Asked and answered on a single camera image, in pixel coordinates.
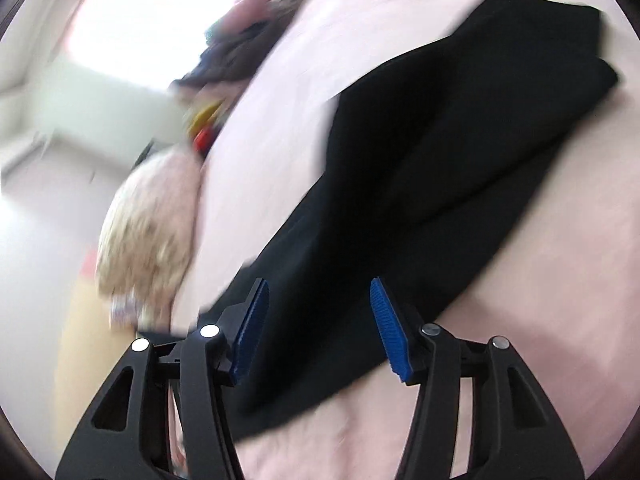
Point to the pile of dark clothes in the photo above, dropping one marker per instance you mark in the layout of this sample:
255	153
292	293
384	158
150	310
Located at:
235	55

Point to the pink bed blanket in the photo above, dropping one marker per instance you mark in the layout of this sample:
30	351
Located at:
280	125

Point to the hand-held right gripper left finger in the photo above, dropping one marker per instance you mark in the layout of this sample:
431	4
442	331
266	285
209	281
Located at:
251	325

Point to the floral patterned pillow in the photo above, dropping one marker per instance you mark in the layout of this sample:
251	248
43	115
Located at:
150	230

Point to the black pants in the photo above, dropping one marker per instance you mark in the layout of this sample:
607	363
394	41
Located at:
450	160

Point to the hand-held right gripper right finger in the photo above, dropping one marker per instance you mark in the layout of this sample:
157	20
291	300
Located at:
387	325

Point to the yellow and red toy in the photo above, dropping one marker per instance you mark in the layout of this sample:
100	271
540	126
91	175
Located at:
205	122

